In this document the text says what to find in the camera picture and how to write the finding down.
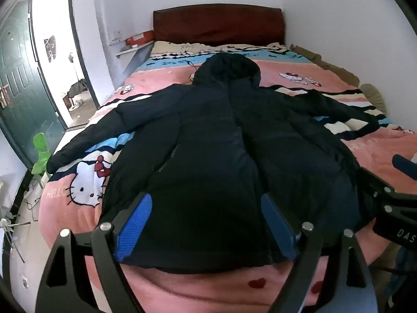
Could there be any metal wire stand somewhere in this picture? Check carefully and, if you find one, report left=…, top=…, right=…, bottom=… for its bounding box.
left=0, top=215, right=31, bottom=263

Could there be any wall poster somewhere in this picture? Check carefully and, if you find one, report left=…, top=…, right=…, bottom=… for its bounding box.
left=44, top=34, right=59, bottom=62

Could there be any beige fan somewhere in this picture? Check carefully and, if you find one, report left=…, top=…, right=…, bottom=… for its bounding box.
left=359, top=84, right=388, bottom=116

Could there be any dark red bed headboard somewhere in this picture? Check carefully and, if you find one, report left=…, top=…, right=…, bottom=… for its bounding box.
left=153, top=4, right=286, bottom=47

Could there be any black hooded padded jacket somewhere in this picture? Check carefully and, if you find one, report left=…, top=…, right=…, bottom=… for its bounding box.
left=46, top=52, right=396, bottom=274

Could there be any grey bedside board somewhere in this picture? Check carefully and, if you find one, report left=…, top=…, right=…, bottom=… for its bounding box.
left=123, top=46, right=153, bottom=76

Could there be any white wall shelf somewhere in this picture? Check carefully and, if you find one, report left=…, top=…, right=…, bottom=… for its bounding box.
left=115, top=41, right=154, bottom=58

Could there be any pink cartoon printed blanket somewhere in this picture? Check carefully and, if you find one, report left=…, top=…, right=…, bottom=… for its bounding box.
left=39, top=41, right=417, bottom=313

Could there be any black floor cable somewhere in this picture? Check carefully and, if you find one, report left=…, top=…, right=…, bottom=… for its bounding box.
left=24, top=183, right=43, bottom=222

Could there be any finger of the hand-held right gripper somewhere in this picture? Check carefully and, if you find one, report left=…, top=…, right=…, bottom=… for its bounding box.
left=357, top=166, right=417, bottom=217
left=392, top=154, right=417, bottom=181

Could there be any blue white garment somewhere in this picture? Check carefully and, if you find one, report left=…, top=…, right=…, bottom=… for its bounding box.
left=384, top=244, right=417, bottom=300

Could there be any red box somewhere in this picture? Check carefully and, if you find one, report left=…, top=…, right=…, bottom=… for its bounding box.
left=126, top=31, right=155, bottom=47

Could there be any black door frame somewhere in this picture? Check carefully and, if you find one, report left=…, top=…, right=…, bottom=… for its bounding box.
left=68, top=0, right=100, bottom=108

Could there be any green plastic chair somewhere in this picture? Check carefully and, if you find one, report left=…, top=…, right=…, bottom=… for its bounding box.
left=31, top=133, right=53, bottom=180

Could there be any green metal door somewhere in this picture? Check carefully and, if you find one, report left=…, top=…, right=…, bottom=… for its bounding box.
left=0, top=0, right=67, bottom=170

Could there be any dark cloth pile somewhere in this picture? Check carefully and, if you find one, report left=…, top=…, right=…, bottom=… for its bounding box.
left=63, top=78, right=90, bottom=110

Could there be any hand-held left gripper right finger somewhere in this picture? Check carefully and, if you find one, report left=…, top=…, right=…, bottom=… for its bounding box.
left=261, top=193, right=382, bottom=313

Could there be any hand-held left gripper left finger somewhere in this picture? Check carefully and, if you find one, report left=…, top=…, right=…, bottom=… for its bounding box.
left=34, top=191, right=154, bottom=313

